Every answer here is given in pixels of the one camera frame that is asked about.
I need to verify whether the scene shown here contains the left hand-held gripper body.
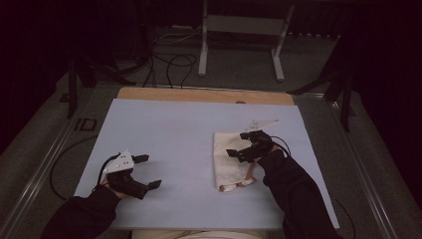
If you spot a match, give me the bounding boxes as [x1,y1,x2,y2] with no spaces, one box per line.
[102,148,151,201]

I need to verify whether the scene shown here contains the black tripod stand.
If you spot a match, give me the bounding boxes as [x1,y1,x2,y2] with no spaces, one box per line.
[288,36,356,133]
[59,54,137,120]

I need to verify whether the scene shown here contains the person's left hand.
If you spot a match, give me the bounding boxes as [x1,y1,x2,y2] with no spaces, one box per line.
[99,174,127,201]

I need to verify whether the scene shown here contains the metal floor rail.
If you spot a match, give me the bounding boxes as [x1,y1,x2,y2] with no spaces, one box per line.
[0,87,101,239]
[326,99,422,239]

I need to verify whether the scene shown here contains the right hand-held gripper cable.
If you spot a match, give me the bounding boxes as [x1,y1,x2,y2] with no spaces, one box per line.
[269,134,293,157]

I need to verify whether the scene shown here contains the white baby bodysuit brown trim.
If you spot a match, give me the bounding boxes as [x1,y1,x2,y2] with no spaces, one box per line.
[213,130,258,193]

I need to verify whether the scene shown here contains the left hand-held gripper cable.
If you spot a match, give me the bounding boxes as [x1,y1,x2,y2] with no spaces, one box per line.
[92,152,121,194]

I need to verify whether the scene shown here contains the hand-held gripper cable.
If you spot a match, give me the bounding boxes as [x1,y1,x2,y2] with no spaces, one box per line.
[269,134,293,157]
[92,152,121,194]

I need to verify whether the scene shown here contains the long black floor cable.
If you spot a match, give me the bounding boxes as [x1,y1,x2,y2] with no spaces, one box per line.
[49,134,100,203]

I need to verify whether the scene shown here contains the thin black floor cable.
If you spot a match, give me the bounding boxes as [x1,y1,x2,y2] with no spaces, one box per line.
[332,196,356,239]

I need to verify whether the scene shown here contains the white metal stand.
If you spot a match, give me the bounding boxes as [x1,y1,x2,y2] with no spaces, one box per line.
[197,0,296,83]

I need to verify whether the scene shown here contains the light blue mat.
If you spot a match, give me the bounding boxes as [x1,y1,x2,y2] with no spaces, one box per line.
[74,98,340,231]

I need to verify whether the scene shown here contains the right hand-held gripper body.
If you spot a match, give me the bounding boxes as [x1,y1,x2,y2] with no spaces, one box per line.
[238,119,281,163]

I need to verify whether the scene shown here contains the black rectangular floor bracket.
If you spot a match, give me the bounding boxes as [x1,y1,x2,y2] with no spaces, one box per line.
[74,117,99,132]

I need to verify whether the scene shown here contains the tangle of black floor cables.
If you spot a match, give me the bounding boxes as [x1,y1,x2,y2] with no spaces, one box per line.
[141,28,200,90]

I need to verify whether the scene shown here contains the person's right hand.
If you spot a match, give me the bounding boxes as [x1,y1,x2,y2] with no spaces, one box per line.
[252,144,284,164]

